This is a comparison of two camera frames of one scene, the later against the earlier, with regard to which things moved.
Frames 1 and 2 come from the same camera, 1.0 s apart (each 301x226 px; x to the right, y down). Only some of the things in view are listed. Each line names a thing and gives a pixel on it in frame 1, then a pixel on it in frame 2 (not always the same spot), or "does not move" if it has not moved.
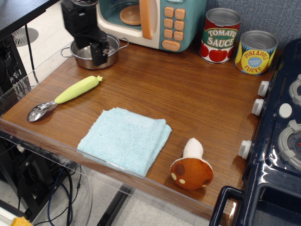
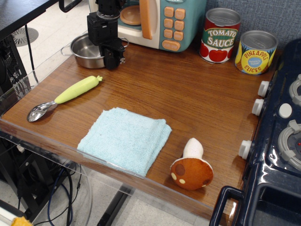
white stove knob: (244, 149) does not move
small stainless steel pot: (83, 57) does not move
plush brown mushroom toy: (191, 172) does not move
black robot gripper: (80, 20) to (102, 31)
